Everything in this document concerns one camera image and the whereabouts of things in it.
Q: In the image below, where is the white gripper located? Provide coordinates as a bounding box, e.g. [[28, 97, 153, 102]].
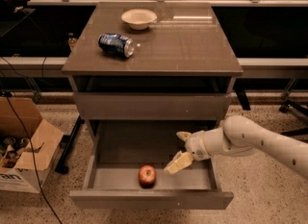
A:
[[164, 131, 210, 175]]

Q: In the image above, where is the red apple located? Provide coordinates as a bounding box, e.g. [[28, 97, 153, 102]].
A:
[[138, 165, 157, 187]]

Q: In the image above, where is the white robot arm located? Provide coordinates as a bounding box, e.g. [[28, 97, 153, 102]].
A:
[[165, 115, 308, 178]]

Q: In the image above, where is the open grey middle drawer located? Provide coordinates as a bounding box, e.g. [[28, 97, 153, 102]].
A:
[[70, 120, 234, 210]]

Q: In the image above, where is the grey drawer cabinet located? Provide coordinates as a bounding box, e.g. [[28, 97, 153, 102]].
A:
[[63, 2, 243, 137]]

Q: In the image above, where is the closed grey top drawer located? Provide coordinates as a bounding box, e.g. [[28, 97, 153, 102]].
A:
[[73, 92, 230, 121]]

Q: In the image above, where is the black table leg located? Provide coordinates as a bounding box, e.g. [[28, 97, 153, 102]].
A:
[[55, 117, 84, 174]]

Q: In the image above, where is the black office chair base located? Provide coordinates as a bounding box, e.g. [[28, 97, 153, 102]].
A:
[[278, 99, 308, 137]]

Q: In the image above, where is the blue soda can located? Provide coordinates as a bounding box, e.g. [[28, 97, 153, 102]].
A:
[[98, 33, 134, 58]]

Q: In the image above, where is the white bowl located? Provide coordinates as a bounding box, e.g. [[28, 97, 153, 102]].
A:
[[121, 9, 157, 30]]

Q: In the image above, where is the small bottle behind cabinet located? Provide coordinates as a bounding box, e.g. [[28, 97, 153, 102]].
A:
[[68, 33, 78, 50]]

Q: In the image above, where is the cardboard box with cans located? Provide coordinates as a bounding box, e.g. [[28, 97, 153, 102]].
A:
[[0, 97, 64, 193]]

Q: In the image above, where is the black cable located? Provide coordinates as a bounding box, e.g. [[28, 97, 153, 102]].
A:
[[0, 56, 64, 224]]

